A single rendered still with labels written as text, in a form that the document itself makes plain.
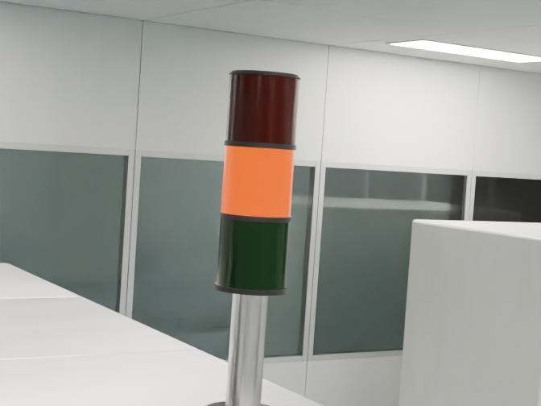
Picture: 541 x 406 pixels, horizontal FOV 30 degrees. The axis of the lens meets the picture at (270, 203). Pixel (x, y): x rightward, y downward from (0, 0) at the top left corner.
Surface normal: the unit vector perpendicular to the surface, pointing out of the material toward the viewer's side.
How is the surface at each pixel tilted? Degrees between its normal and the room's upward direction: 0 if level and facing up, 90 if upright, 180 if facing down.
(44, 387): 0
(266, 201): 90
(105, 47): 90
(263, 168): 90
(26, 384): 0
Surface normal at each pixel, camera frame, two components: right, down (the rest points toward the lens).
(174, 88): 0.51, 0.08
